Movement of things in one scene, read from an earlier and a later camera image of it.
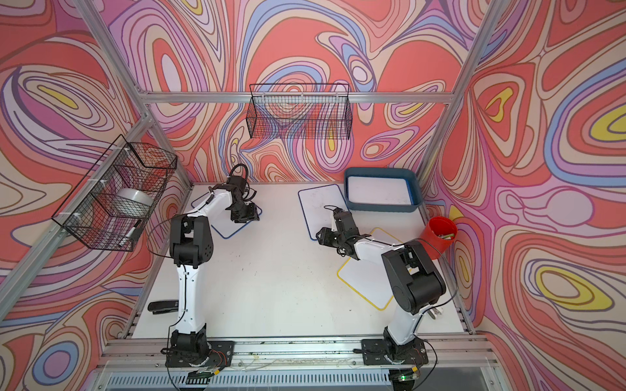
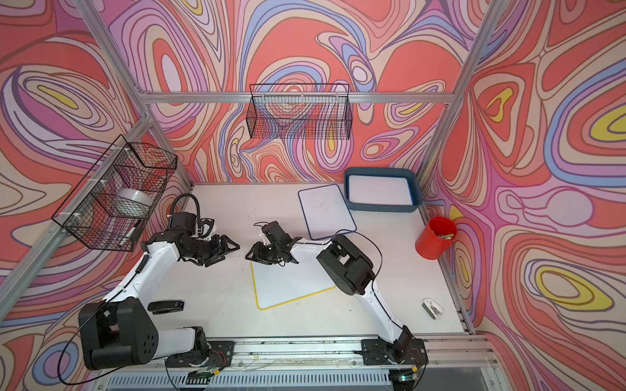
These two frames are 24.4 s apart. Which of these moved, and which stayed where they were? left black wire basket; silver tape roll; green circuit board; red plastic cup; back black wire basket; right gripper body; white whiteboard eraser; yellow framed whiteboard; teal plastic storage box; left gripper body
Moved: yellow framed whiteboard; right gripper body; left gripper body
Stayed: red plastic cup; green circuit board; white whiteboard eraser; teal plastic storage box; left black wire basket; silver tape roll; back black wire basket
